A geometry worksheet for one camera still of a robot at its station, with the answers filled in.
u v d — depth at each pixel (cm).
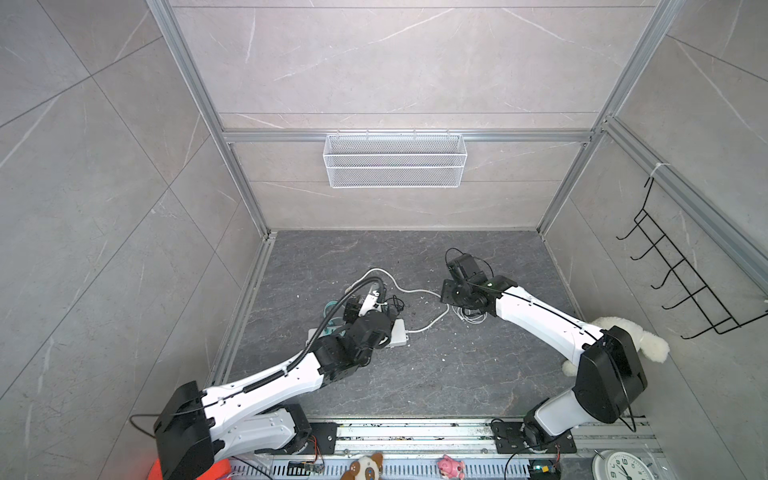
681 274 68
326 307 97
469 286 65
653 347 70
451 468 67
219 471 64
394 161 100
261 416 47
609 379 42
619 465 67
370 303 64
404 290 101
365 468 67
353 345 56
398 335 88
